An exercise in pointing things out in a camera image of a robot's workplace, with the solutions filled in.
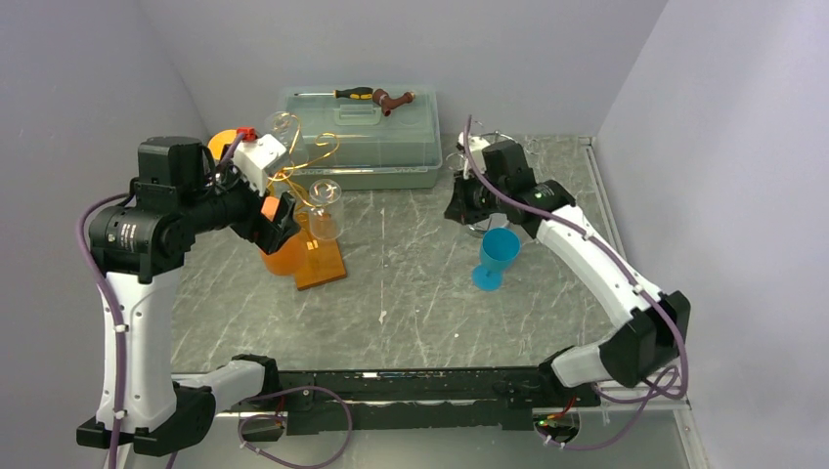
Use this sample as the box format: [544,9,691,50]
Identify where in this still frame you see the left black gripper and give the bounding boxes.
[180,146,300,253]

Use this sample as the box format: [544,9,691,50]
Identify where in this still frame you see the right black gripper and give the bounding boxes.
[446,166,508,226]

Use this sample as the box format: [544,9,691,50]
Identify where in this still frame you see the blue plastic wine glass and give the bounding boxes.
[471,228,521,291]

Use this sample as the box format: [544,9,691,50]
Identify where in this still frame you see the yellow frosted wine glass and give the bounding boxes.
[207,129,238,162]

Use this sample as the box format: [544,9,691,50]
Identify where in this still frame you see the orange plastic wine glass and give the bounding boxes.
[259,230,306,277]

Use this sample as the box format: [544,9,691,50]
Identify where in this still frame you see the clear stemless glass front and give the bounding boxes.
[309,179,344,240]

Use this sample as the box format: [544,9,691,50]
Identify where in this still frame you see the silver wire cup rack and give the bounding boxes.
[448,131,538,191]

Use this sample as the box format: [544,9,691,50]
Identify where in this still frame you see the clear wine glass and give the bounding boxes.
[264,111,302,152]

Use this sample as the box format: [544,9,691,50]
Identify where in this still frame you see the gold wire wine glass rack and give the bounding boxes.
[263,125,347,291]

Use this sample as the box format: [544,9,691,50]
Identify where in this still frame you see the small clear cup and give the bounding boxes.
[465,215,503,238]

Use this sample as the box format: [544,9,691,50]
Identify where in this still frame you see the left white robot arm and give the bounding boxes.
[76,129,299,456]

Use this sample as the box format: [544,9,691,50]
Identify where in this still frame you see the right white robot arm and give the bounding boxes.
[444,137,690,405]

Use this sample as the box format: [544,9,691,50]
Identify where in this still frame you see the clear plastic storage box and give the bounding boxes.
[277,84,443,191]

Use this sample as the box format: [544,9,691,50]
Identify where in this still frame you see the brown pipe fitting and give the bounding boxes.
[371,88,415,116]

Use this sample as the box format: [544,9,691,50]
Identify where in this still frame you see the black yellow screwdriver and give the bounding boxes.
[293,87,374,101]

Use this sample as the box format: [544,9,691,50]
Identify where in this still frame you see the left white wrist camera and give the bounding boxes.
[233,134,289,195]

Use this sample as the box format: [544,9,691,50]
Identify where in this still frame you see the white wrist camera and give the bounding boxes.
[233,134,289,195]
[456,132,491,157]

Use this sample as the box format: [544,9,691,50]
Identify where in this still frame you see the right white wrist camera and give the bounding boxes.
[456,132,491,157]

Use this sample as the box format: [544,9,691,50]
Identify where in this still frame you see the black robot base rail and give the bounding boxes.
[228,365,600,436]

